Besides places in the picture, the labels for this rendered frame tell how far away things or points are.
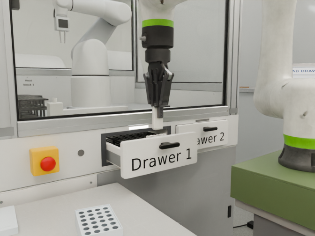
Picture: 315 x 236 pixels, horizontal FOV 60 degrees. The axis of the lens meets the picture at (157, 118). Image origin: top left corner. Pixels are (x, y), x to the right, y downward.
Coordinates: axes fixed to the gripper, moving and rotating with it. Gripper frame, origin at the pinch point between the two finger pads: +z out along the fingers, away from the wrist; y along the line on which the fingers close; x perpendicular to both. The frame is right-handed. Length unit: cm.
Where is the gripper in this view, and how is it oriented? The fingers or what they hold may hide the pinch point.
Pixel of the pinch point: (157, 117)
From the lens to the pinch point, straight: 82.4
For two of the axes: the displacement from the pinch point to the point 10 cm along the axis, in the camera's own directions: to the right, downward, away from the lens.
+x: 8.2, -0.8, 5.7
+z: 0.0, 9.9, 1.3
